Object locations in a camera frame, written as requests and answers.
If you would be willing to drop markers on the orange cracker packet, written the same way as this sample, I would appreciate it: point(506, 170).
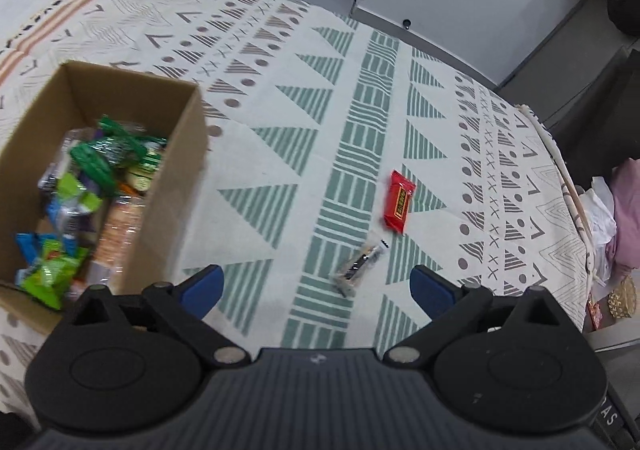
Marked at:
point(119, 225)

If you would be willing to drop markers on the large purple snack packet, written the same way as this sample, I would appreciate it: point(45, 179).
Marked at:
point(88, 225)

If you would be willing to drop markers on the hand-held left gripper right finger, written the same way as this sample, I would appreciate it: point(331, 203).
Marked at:
point(427, 290)

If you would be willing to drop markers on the gold woven item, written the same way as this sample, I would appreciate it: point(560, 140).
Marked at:
point(621, 299)

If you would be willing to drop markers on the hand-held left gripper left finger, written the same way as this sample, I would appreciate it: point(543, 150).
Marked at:
point(202, 291)

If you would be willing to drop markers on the pale blue snack packet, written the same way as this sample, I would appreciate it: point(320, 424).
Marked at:
point(144, 167)

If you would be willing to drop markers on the brown cardboard box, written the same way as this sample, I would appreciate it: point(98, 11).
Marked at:
point(175, 169)

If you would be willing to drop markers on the white plastic bag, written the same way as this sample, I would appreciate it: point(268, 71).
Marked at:
point(600, 225)

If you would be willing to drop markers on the pink cloth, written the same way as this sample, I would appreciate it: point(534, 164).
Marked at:
point(627, 215)

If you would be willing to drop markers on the red snack packet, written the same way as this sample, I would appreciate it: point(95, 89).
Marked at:
point(400, 202)

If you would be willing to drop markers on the patterned blanket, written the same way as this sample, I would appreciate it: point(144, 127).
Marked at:
point(310, 129)

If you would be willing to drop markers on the small clear black snack packet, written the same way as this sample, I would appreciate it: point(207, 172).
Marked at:
point(361, 266)

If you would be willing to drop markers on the light green snack packet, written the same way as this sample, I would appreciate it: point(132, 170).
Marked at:
point(50, 276)

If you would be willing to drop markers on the blue green-edged snack packet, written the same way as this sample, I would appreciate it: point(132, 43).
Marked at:
point(70, 202)

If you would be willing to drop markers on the dark green snack packet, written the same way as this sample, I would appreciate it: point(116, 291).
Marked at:
point(100, 157)

